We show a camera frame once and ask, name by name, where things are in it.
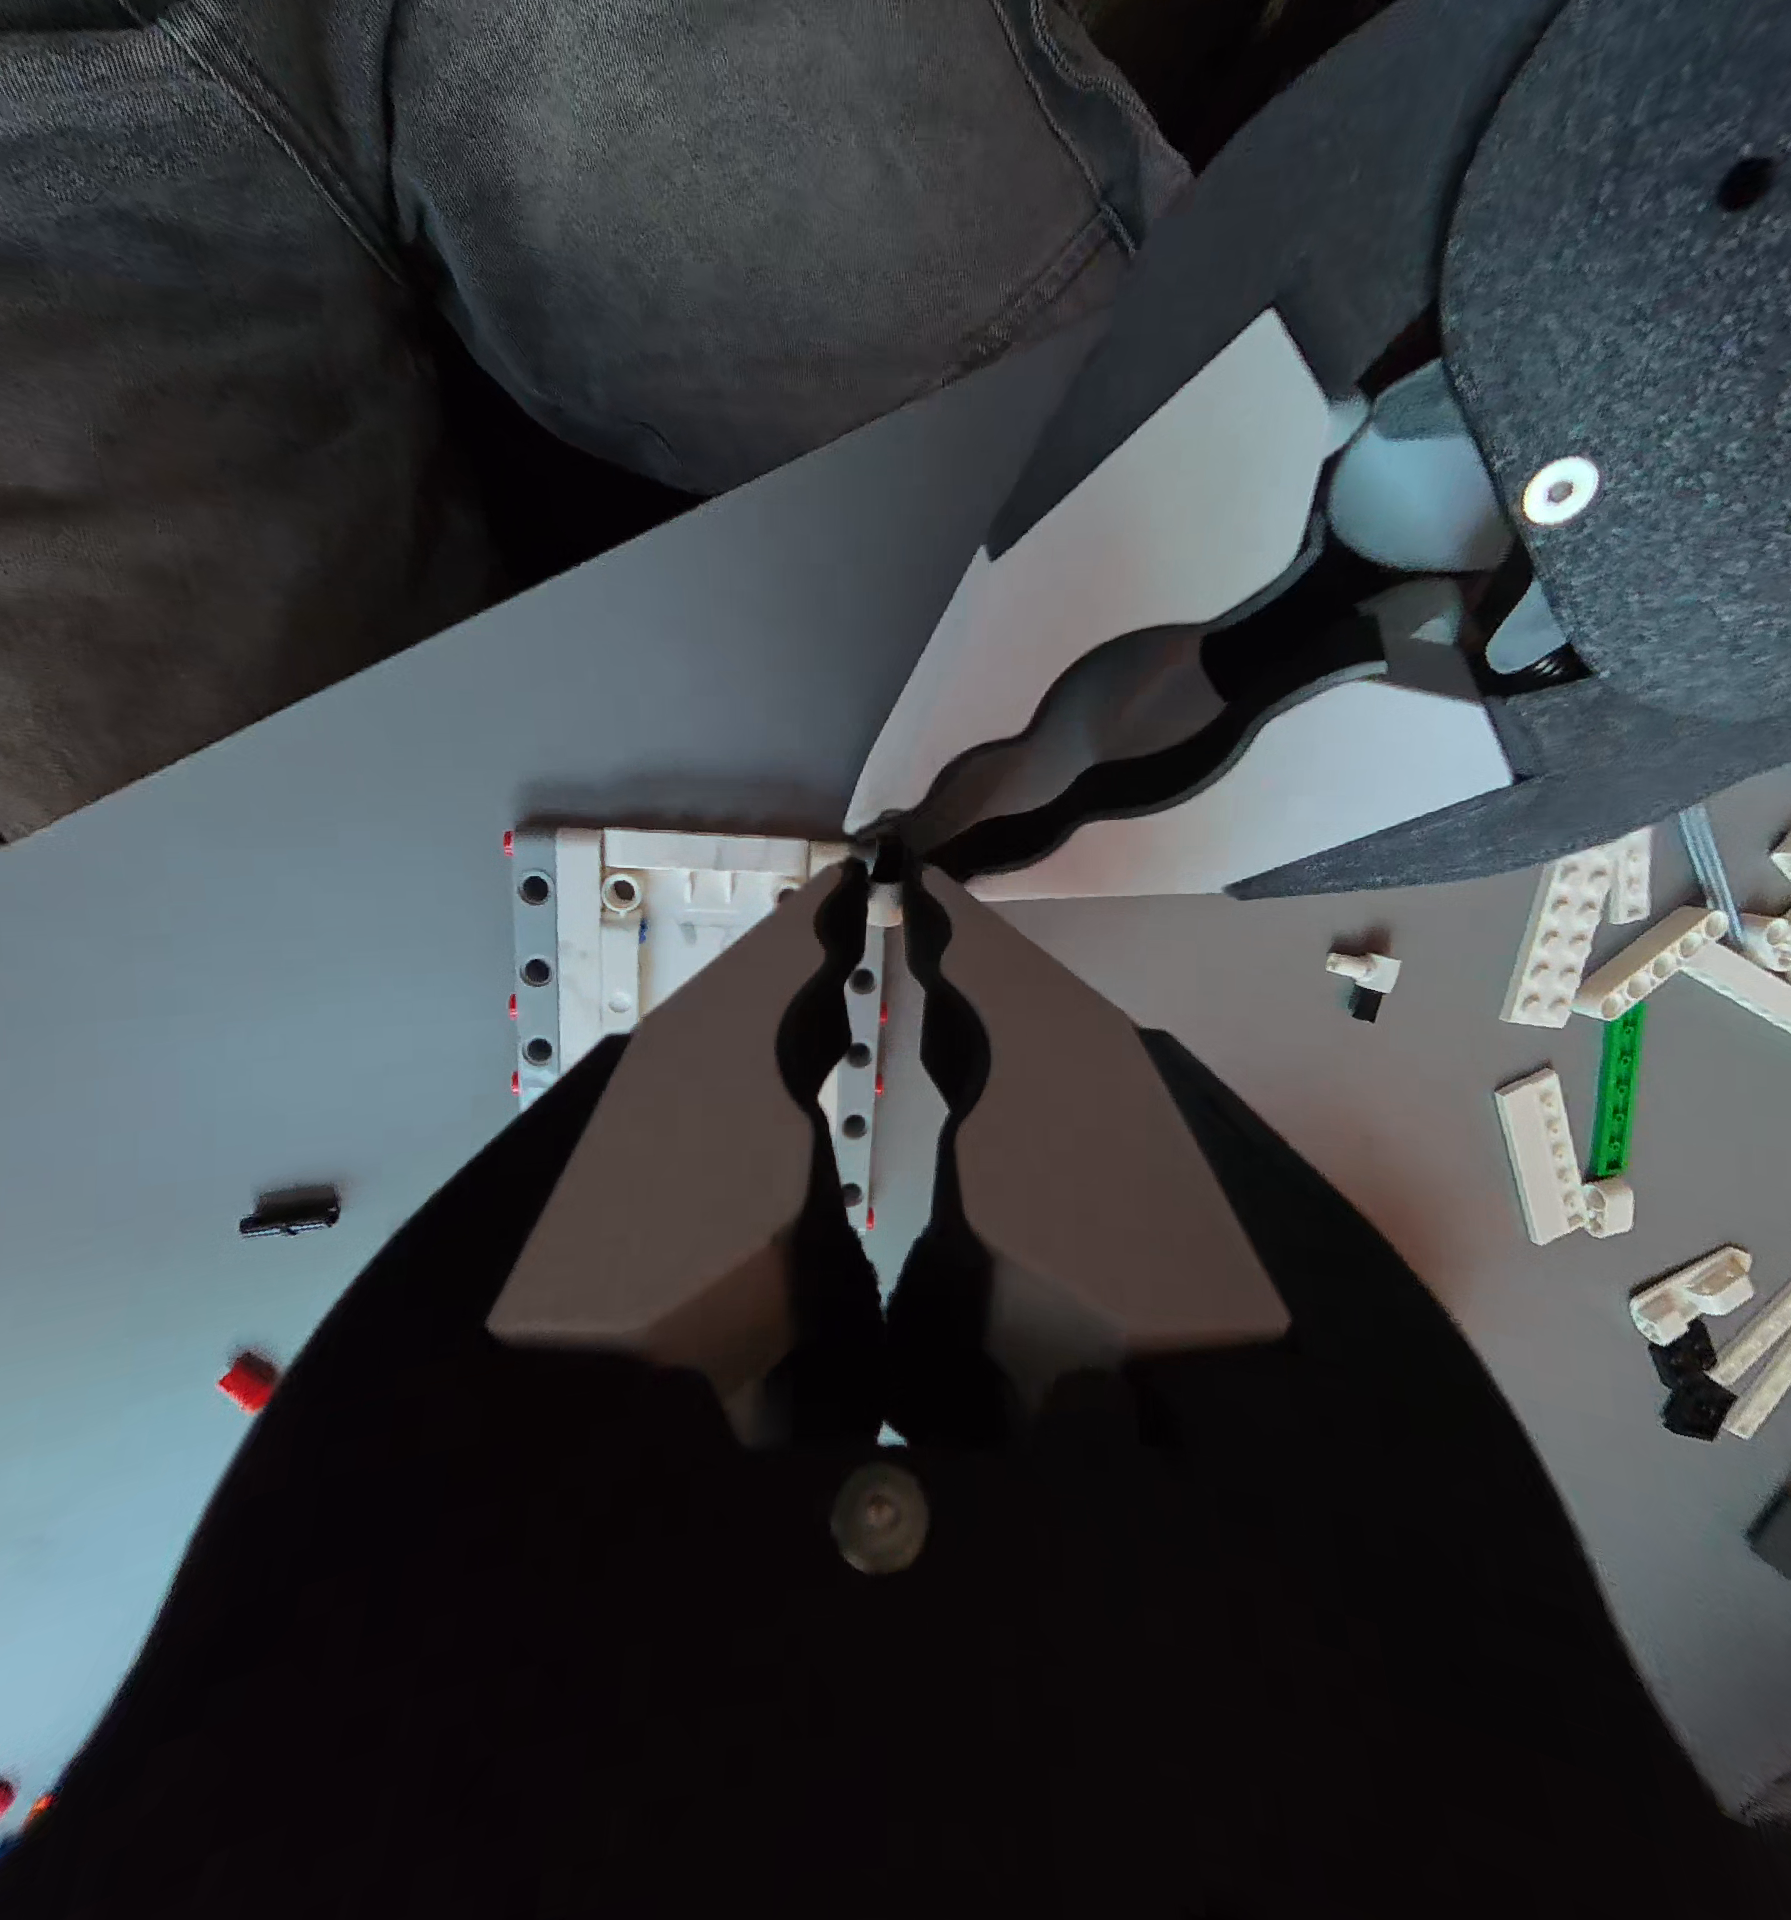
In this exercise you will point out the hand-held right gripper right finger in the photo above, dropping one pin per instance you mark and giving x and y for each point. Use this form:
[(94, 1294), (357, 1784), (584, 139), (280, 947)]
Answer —
[(1104, 1155)]

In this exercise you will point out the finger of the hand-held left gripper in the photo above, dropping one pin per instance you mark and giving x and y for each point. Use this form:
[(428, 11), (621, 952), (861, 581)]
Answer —
[(1346, 794), (1104, 541)]

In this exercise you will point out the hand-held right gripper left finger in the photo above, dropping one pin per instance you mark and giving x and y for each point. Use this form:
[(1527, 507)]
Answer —
[(655, 1169)]

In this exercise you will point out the white grey lego panel assembly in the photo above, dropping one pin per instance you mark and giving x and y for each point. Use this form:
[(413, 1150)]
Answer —
[(581, 960)]

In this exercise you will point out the small white black lego connector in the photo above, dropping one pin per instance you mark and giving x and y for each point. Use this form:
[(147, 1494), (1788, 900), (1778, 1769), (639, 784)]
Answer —
[(1360, 978)]

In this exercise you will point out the pile of white lego bricks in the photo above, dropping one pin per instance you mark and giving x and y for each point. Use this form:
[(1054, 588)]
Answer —
[(1554, 931)]

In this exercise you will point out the small black lego pin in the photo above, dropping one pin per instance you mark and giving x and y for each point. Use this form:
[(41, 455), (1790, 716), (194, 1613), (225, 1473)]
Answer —
[(291, 1210)]

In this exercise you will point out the light grey lego axle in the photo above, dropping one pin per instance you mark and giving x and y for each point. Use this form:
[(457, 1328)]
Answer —
[(1714, 872)]

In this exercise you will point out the green lego beam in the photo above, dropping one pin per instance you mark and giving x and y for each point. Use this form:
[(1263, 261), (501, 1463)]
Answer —
[(1616, 1096)]

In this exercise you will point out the small red lego piece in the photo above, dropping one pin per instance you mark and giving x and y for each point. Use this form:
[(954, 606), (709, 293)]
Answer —
[(251, 1380)]

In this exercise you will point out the small black lego piece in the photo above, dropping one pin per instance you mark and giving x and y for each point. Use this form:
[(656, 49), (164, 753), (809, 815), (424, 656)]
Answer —
[(1685, 1356), (1698, 1410)]

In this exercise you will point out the person's dark jeans legs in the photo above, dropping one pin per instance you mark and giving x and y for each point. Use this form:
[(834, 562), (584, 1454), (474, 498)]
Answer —
[(385, 300)]

